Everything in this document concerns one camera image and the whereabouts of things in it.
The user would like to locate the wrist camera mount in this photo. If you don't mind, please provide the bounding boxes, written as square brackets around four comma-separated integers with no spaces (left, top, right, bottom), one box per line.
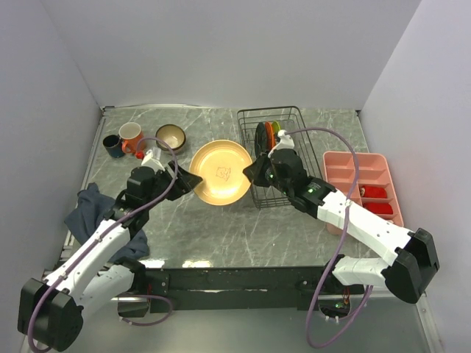
[268,129,294,157]
[135,147,165,172]

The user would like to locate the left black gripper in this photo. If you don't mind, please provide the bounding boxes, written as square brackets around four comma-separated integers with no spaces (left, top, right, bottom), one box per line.
[144,160,202,209]

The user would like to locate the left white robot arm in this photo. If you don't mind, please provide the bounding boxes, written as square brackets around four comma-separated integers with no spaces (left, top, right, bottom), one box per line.
[18,161,202,352]

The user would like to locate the blue cloth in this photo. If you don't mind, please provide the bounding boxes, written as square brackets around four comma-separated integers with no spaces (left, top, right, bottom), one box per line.
[64,182,150,263]

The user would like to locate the beige plate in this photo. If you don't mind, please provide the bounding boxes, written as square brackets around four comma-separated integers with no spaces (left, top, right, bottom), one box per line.
[189,140,252,206]

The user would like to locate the orange plate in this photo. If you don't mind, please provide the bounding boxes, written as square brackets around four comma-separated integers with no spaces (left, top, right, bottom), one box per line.
[264,121,276,151]

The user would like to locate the red item in tray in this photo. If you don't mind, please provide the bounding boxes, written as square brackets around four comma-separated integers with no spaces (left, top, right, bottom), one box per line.
[359,185,388,199]
[363,202,394,215]

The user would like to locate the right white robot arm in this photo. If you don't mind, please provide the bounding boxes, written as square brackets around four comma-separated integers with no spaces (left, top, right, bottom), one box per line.
[243,149,439,304]

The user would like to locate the dark brown patterned bowl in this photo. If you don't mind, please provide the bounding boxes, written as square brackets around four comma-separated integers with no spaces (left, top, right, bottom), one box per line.
[155,124,187,154]

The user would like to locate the orange mug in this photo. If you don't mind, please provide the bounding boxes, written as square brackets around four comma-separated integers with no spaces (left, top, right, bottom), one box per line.
[118,122,146,154]

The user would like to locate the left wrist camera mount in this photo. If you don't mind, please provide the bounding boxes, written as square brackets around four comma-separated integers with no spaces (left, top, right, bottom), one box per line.
[135,147,165,172]

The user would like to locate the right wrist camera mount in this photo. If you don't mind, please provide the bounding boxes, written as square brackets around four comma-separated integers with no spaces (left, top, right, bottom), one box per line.
[268,129,294,157]

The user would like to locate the black plate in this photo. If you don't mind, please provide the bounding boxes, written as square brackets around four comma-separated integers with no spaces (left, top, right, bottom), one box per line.
[254,122,268,157]

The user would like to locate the green plate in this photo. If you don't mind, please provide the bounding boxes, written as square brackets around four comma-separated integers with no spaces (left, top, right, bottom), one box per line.
[271,121,281,135]

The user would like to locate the black wire dish rack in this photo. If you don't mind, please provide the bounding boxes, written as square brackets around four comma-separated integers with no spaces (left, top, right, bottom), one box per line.
[237,106,322,208]

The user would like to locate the pink divided tray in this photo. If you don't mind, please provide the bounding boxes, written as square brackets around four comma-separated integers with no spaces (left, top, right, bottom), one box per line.
[323,151,404,227]

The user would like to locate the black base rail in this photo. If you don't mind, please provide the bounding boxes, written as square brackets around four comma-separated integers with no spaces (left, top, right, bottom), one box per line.
[102,265,372,313]

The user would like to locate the dark blue mug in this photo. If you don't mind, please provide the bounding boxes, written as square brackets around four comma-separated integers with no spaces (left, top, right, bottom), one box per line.
[102,135,124,159]

